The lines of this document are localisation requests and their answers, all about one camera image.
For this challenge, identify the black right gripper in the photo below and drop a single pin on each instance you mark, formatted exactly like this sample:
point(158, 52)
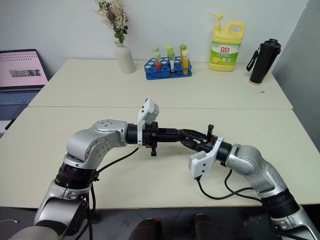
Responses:
point(209, 143)

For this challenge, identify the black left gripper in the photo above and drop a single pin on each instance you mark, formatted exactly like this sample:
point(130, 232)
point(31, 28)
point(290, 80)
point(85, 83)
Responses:
point(153, 135)

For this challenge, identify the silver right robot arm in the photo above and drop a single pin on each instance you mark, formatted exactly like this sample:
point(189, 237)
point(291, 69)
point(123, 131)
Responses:
point(250, 162)

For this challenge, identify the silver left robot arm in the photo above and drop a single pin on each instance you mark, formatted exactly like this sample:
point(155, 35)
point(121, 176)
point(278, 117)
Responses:
point(100, 140)

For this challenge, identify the blue test tube rack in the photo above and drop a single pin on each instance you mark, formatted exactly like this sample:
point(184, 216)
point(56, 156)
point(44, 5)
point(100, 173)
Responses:
point(165, 75)

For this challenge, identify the test tube with white label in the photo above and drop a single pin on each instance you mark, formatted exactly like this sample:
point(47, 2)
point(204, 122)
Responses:
point(171, 62)

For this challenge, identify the test tube with red liquid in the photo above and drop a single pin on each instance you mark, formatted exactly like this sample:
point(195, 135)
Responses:
point(157, 61)

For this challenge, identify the yellow capped orange test tube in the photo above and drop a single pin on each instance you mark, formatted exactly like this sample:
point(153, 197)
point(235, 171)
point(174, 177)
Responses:
point(185, 61)

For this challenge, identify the green capped test tube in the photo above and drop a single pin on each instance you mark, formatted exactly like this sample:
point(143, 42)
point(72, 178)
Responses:
point(155, 48)
point(169, 48)
point(183, 47)

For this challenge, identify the dark rounded shape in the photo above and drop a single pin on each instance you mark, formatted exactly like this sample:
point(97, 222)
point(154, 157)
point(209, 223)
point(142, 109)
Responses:
point(148, 230)
point(202, 227)

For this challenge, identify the white ceramic vase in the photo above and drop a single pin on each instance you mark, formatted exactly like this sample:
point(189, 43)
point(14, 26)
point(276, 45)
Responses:
point(124, 58)

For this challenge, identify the yellow detergent pump bottle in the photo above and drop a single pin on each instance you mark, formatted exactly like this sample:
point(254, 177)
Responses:
point(225, 50)

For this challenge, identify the black water bottle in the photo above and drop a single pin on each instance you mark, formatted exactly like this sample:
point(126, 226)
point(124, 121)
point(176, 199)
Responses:
point(263, 62)

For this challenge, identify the grey partition panel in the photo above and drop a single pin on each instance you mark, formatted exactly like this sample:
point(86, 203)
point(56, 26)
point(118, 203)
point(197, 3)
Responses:
point(300, 75)

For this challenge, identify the dried flower bouquet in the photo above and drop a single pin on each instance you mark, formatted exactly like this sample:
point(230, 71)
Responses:
point(115, 15)

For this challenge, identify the open laptop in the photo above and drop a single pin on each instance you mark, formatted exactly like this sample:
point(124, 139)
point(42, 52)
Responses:
point(20, 75)

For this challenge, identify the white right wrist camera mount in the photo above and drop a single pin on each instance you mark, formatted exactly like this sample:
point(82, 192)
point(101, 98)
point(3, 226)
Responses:
point(200, 165)

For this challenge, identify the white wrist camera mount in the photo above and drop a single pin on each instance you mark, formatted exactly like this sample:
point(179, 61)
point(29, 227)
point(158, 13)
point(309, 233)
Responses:
point(200, 165)
point(150, 110)

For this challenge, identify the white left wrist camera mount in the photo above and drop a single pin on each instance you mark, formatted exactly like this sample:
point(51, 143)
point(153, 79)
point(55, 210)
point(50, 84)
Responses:
point(150, 110)

